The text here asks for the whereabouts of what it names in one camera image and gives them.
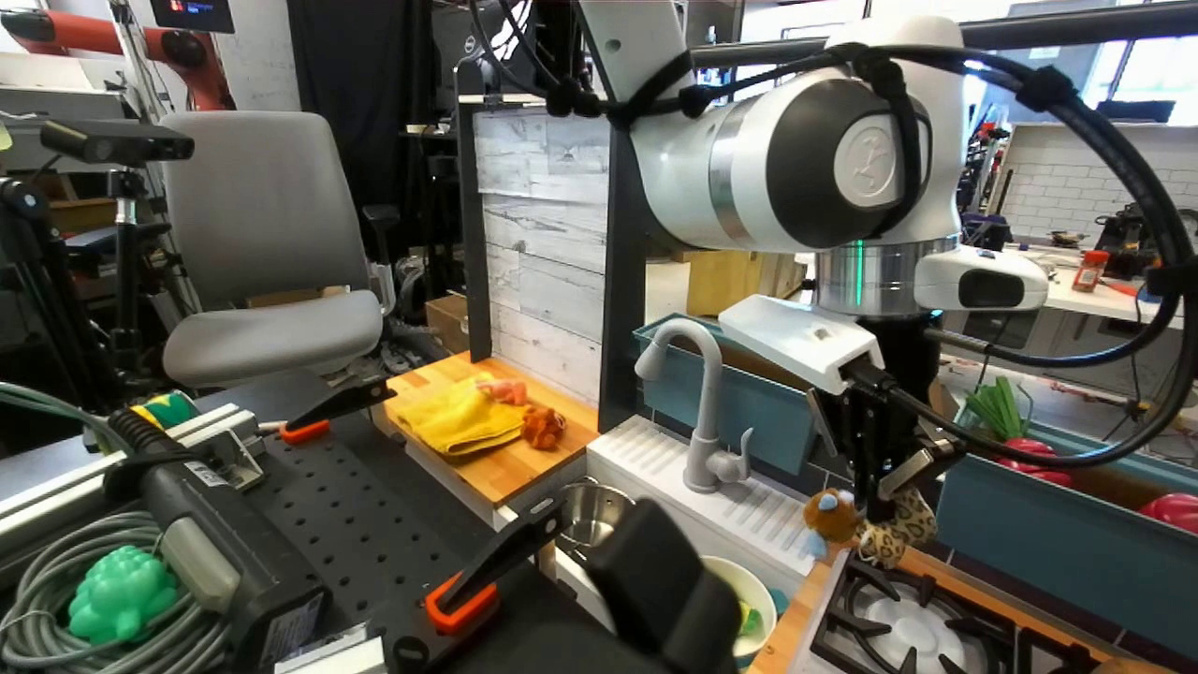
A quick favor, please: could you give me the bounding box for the green yellow sponge block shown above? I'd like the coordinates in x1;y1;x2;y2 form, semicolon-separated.
128;387;208;436

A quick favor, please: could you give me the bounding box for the toy stove top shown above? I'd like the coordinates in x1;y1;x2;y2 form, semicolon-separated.
798;547;1198;674

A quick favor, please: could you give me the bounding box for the grey office chair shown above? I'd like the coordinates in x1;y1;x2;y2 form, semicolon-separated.
158;110;390;391

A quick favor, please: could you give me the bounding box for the brown plush toy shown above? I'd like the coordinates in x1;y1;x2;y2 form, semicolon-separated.
803;488;868;547

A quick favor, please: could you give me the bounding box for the green toy vegetable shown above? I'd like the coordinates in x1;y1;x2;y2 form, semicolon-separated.
966;370;1042;443

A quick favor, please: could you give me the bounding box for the spotted tan plush toy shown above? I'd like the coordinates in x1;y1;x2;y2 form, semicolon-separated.
857;490;944;574

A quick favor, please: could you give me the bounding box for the black metal frame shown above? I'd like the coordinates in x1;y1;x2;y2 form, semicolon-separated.
452;0;1198;436

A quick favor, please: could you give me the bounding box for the aluminium rail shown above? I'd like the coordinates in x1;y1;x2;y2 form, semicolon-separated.
0;399;263;538

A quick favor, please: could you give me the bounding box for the grey wood-plank panel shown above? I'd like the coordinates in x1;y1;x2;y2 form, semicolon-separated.
471;104;613;417

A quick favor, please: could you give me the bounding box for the black perforated board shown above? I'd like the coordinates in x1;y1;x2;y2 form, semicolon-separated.
235;399;653;674

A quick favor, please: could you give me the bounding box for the pink plush toy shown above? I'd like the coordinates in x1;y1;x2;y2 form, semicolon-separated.
481;374;535;412

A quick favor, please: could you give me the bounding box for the small orange-handled clamp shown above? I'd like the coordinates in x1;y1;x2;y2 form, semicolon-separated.
255;370;401;453

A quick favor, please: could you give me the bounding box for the grey coiled cable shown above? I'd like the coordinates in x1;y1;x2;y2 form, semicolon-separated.
0;502;241;674

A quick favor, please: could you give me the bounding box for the green rubber turtle toy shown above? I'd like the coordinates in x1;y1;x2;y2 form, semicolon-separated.
64;545;189;653

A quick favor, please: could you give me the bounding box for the black tripod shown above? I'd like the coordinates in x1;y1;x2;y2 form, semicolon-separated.
104;161;203;391

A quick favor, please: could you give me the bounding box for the black bar camera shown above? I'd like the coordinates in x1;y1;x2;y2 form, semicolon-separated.
35;118;199;165

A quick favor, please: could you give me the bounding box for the steel bowl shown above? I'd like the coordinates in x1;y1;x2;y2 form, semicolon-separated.
546;478;641;558

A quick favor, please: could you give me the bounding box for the yellow towel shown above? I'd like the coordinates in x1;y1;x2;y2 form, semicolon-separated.
390;370;532;462

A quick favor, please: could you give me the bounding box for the black clamp mount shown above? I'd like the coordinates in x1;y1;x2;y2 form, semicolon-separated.
581;500;749;674

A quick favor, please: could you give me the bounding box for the green yellow plush toy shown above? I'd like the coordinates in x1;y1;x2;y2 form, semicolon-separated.
735;594;773;639

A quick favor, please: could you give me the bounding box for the green patterned bowl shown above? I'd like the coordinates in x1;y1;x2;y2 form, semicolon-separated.
698;550;785;666

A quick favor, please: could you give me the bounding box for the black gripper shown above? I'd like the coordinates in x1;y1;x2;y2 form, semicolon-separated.
833;315;948;525

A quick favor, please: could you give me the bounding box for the orange-handled bar clamp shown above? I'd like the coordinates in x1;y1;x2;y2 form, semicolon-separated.
420;496;570;639

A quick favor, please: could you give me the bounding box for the red toy vegetable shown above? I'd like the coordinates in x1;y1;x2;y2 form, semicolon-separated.
1140;488;1198;538
994;436;1080;490

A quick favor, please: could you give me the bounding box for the orange plush toy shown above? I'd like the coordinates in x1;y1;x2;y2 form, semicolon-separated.
522;402;573;458

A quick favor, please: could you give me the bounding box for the grey toy faucet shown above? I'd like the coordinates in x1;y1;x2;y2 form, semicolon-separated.
634;315;762;500

